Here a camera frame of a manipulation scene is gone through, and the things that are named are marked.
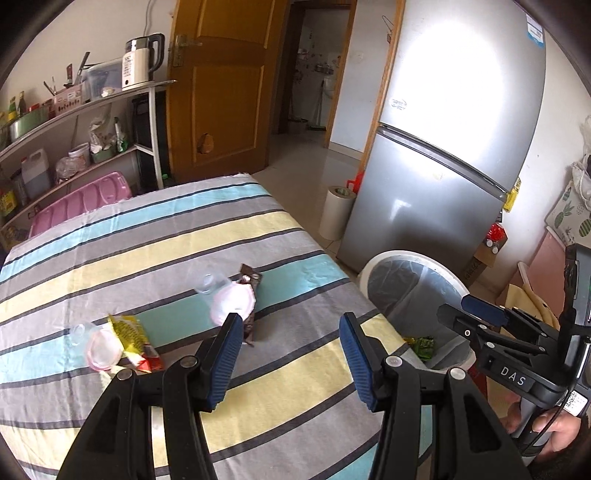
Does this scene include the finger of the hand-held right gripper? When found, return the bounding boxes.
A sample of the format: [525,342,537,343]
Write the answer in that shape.
[436,302,550,358]
[461,294,561,340]

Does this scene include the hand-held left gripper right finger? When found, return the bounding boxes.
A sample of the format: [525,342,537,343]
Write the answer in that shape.
[338,312,532,480]

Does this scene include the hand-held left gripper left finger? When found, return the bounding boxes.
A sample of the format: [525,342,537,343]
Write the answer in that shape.
[56,313,245,480]

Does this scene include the green snack packet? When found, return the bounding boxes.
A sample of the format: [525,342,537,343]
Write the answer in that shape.
[402,336,437,361]

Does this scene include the clear pink jelly cup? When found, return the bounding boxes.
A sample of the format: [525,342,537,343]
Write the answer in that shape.
[85,325,124,372]
[210,282,256,326]

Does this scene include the clear plastic cup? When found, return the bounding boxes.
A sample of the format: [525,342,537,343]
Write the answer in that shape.
[69,323,95,347]
[194,272,229,296]

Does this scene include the white round bin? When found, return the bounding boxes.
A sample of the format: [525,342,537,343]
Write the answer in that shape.
[359,249,476,374]

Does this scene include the brown snack wrapper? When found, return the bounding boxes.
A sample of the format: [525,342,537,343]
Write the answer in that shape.
[238,264,264,348]

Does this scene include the yellow red snack wrapper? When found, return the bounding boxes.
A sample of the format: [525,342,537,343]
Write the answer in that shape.
[107,315,164,374]

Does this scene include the person's right forearm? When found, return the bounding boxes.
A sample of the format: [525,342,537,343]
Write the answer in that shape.
[526,434,591,480]

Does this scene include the person's right hand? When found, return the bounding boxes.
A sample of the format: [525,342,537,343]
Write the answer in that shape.
[505,401,591,464]

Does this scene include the cardboard box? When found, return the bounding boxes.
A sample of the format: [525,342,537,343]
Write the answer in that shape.
[464,233,509,284]

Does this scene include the translucent bin liner bag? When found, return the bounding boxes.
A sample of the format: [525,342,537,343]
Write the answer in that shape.
[369,258,468,370]

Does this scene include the pink board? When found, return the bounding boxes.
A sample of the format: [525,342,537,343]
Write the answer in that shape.
[526,228,573,296]

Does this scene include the yellow hanging packets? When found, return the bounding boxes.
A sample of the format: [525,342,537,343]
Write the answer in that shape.
[503,178,522,212]

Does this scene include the white pineapple print board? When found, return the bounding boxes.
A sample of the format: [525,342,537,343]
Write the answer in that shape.
[545,180,585,245]

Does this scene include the striped cloth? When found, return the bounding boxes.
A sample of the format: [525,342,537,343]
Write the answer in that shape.
[0,173,435,480]

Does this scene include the white paper roll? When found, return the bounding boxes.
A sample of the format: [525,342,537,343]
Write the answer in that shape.
[320,185,356,241]

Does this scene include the silver refrigerator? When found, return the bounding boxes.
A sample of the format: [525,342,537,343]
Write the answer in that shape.
[337,0,548,278]

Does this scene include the white cloth bag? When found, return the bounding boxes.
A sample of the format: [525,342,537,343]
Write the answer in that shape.
[573,154,591,213]

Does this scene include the pink plastic stool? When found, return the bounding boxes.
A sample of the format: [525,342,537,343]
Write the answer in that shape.
[28,172,132,238]

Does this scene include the black panel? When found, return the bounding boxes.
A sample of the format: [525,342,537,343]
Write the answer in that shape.
[131,90,167,195]

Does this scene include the metal shelf rack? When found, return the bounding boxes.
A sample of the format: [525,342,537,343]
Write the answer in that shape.
[0,78,178,241]

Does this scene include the wooden door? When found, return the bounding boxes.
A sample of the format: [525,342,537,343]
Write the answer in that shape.
[166,0,291,183]

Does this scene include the food bags on shelf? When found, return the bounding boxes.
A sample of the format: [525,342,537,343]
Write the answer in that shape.
[89,117,131,162]

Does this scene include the clear oil jug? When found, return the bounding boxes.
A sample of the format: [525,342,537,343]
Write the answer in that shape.
[21,148,51,199]

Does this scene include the green basin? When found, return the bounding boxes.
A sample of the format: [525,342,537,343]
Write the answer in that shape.
[9,106,49,141]

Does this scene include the clear plastic storage box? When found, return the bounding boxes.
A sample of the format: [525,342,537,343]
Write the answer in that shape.
[84,58,127,101]

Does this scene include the white electric kettle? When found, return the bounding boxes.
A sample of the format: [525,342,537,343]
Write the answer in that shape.
[121,33,165,90]

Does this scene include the sauce bottles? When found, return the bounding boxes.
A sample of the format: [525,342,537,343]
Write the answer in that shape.
[6,91,29,121]

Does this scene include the metal door handle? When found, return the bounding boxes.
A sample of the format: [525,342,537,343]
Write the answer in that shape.
[168,34,203,68]

